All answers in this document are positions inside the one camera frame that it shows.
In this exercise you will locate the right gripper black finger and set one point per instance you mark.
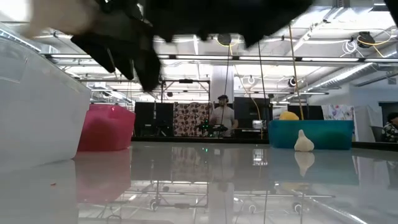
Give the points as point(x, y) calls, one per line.
point(115, 46)
point(149, 62)

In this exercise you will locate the yellow lemon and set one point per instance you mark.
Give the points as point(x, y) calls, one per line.
point(288, 116)

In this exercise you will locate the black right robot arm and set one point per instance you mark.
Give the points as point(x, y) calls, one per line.
point(393, 6)

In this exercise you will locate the black partition panel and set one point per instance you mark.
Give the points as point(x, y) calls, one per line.
point(152, 118)
point(248, 112)

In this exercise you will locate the brown patterned cloth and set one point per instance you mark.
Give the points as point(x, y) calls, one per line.
point(189, 119)

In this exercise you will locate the pink plastic basket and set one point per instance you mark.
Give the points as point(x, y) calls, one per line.
point(105, 130)

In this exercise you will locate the background robot with green lights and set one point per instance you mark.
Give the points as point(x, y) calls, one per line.
point(211, 127)

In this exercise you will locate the standing person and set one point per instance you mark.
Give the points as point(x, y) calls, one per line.
point(223, 118)

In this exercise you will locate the clear plastic basket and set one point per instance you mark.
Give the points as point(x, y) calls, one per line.
point(40, 109)

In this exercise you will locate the floral cloth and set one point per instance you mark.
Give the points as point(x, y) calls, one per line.
point(337, 112)

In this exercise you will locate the white garlic bulb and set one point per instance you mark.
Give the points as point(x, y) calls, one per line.
point(303, 143)

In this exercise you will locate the teal plastic basket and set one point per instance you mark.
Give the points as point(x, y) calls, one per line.
point(329, 133)

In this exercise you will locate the grey chair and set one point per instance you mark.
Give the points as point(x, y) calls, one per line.
point(377, 133)

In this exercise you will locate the seated person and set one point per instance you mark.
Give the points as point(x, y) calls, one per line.
point(390, 130)

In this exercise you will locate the black aluminium table frame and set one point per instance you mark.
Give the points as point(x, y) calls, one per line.
point(186, 140)

